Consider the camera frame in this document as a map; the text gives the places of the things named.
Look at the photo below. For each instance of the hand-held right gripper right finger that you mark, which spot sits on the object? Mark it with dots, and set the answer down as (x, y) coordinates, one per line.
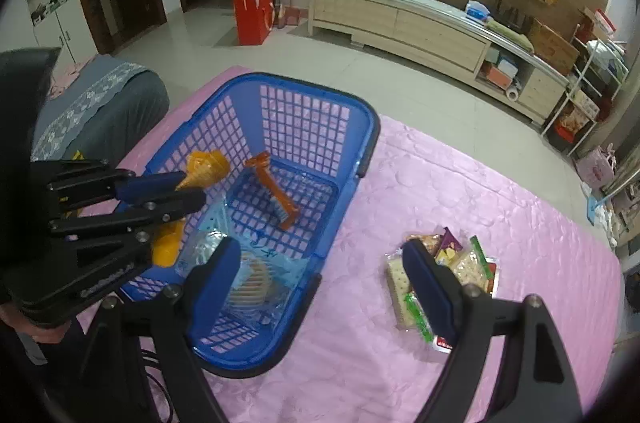
(430, 298)

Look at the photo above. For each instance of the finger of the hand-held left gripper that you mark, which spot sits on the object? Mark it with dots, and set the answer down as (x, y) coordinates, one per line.
(170, 205)
(150, 185)

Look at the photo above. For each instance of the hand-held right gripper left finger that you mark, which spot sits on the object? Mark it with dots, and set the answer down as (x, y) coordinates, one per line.
(210, 298)

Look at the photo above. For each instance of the red-label snack packet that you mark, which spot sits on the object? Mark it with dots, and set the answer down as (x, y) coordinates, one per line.
(442, 344)

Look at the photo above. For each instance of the light-blue clear snack packet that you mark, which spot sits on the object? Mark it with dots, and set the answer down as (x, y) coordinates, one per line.
(215, 223)

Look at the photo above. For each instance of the large light-blue cracker packet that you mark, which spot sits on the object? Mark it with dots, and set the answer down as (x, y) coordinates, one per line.
(255, 275)

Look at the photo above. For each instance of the yellow-orange snack packet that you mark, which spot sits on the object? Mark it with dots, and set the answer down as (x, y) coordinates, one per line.
(207, 168)

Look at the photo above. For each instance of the purple and yellow snack packet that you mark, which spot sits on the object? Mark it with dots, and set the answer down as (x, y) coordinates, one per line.
(447, 245)

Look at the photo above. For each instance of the blue plastic basket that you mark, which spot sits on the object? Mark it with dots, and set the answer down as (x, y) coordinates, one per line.
(240, 353)

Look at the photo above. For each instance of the small clear blue snack packet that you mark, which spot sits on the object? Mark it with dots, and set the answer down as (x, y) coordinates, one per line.
(285, 265)

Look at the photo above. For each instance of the orange bar wrapper snack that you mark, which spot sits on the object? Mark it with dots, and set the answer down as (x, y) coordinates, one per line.
(280, 203)

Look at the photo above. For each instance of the person's left hand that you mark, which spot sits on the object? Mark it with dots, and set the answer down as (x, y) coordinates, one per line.
(30, 322)

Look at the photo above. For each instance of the grey sofa with lace cover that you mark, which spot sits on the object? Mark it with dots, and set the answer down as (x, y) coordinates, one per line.
(135, 103)

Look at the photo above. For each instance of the pink quilted table cover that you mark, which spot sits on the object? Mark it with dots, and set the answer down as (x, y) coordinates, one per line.
(340, 378)

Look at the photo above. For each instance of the pink garment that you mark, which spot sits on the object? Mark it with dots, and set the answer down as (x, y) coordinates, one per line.
(65, 78)

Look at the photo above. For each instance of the white display cabinet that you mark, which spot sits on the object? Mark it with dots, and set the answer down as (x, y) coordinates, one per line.
(60, 28)

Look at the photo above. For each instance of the red paper bag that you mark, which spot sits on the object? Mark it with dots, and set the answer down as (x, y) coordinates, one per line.
(252, 18)

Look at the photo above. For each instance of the pink bag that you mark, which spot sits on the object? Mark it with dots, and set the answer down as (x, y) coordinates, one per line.
(595, 168)

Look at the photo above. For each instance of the paper towel roll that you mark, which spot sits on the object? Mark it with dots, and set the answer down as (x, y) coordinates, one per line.
(513, 93)

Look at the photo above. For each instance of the orange box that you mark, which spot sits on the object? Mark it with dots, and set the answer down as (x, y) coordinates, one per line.
(497, 77)

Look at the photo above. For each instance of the white metal rack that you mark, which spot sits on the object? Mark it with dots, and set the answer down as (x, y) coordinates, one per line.
(587, 93)

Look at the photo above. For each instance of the green folded cloth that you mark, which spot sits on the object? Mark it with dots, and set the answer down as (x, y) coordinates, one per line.
(507, 34)

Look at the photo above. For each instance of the beige low cabinet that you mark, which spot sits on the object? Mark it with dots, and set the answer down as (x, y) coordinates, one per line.
(400, 23)

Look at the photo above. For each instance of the brown cardboard box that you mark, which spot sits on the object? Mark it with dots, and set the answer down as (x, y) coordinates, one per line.
(552, 48)

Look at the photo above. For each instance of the blue tissue box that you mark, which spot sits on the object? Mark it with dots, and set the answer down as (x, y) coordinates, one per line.
(477, 12)

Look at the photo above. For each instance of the black router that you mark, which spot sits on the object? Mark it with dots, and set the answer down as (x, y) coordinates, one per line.
(510, 18)

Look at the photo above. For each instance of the red and white box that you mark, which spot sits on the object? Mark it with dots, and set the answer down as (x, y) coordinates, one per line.
(597, 23)

